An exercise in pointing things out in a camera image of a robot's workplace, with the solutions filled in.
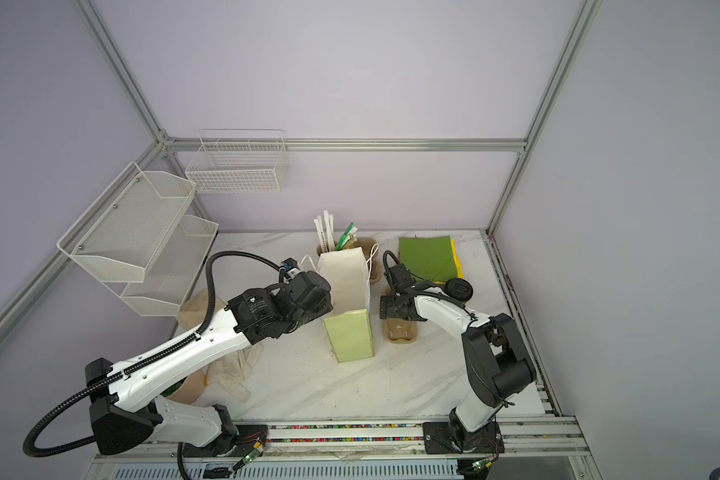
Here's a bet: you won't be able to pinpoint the single brown pulp cup carrier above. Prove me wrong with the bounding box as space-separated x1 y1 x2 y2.
382 318 418 345

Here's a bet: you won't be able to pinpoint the green paper gift bag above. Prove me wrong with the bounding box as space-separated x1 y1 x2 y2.
300 247 374 363

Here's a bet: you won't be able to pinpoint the black plastic cup lid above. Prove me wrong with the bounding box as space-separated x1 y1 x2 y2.
444 278 474 303

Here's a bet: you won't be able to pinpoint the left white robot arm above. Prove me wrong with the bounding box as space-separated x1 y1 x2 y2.
22 252 332 458

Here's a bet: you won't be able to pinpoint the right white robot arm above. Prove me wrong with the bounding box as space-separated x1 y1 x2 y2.
380 250 537 454

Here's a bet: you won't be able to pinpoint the green napkin stack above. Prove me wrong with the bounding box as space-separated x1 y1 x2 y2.
398 236 456 283

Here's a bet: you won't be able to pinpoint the brown pulp cup carriers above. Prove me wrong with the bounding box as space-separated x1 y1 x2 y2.
355 237 382 285

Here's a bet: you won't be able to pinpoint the yellow napkin stack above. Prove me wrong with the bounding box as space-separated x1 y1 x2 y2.
450 238 464 279

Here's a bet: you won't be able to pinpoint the paper bowl with greens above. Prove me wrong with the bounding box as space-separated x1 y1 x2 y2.
161 370 206 405

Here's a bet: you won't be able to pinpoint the white mesh two-tier shelf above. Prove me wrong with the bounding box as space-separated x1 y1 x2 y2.
57 163 218 317

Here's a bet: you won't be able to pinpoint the white wire basket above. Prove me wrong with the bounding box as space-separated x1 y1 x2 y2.
185 129 290 194

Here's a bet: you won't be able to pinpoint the aluminium frame rail base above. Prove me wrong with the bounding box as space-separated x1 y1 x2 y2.
86 416 602 479

